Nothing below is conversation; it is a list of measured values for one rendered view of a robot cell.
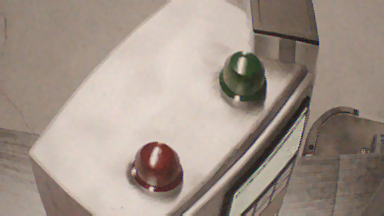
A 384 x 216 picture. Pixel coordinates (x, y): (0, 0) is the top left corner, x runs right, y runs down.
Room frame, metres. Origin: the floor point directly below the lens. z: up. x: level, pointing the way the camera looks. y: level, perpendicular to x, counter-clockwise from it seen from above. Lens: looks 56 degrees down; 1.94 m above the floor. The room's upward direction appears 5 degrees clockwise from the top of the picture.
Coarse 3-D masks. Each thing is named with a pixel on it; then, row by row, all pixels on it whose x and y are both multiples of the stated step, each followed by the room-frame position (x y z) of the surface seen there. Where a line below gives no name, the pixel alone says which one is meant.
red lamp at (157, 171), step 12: (144, 144) 0.29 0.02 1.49; (156, 144) 0.29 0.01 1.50; (144, 156) 0.28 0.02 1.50; (156, 156) 0.28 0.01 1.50; (168, 156) 0.28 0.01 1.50; (132, 168) 0.28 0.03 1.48; (144, 168) 0.27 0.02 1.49; (156, 168) 0.27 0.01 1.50; (168, 168) 0.27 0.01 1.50; (180, 168) 0.28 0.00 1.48; (144, 180) 0.27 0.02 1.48; (156, 180) 0.27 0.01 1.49; (168, 180) 0.27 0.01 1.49; (180, 180) 0.28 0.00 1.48; (156, 192) 0.27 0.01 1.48; (168, 192) 0.27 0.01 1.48
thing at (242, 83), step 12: (228, 60) 0.34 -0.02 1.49; (240, 60) 0.34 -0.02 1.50; (252, 60) 0.34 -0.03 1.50; (228, 72) 0.33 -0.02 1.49; (240, 72) 0.33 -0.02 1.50; (252, 72) 0.33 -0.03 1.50; (264, 72) 0.34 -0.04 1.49; (228, 84) 0.33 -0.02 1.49; (240, 84) 0.33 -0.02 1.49; (252, 84) 0.33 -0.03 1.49; (264, 84) 0.34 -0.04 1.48; (228, 96) 0.33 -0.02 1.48; (240, 96) 0.33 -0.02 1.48; (252, 96) 0.33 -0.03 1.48; (264, 96) 0.33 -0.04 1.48
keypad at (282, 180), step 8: (288, 168) 0.34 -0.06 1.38; (280, 176) 0.34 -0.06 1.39; (288, 176) 0.35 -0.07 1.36; (272, 184) 0.33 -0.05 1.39; (280, 184) 0.34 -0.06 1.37; (264, 192) 0.32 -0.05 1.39; (272, 192) 0.33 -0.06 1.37; (280, 192) 0.34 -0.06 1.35; (256, 200) 0.32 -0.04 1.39; (264, 200) 0.32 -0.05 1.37; (272, 200) 0.34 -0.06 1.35; (256, 208) 0.32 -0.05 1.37; (264, 208) 0.33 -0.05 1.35
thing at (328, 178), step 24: (0, 144) 0.66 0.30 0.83; (24, 144) 0.67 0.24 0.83; (0, 168) 0.62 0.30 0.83; (24, 168) 0.63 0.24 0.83; (312, 168) 0.68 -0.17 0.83; (336, 168) 0.68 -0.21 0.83; (360, 168) 0.68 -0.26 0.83; (0, 192) 0.57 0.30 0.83; (24, 192) 0.59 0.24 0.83; (288, 192) 0.64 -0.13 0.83; (312, 192) 0.64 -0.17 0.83; (336, 192) 0.64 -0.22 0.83; (360, 192) 0.63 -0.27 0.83
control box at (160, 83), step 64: (192, 0) 0.40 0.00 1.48; (128, 64) 0.35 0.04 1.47; (192, 64) 0.35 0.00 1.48; (64, 128) 0.30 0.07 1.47; (128, 128) 0.31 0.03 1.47; (192, 128) 0.31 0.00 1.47; (256, 128) 0.31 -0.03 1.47; (64, 192) 0.26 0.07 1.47; (128, 192) 0.27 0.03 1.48; (192, 192) 0.27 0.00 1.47
